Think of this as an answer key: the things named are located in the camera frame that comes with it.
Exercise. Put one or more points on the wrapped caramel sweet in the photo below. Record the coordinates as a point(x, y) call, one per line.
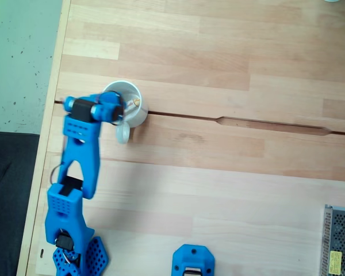
point(133, 103)

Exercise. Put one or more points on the white printed mug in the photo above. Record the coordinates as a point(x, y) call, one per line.
point(138, 118)

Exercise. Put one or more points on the white round object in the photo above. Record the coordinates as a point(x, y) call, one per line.
point(332, 0)

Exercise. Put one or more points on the metal mesh power supply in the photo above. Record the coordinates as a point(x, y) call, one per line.
point(340, 241)

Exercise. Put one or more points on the blue post mount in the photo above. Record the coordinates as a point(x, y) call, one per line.
point(193, 257)

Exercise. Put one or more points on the wooden post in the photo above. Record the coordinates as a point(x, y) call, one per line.
point(192, 272)

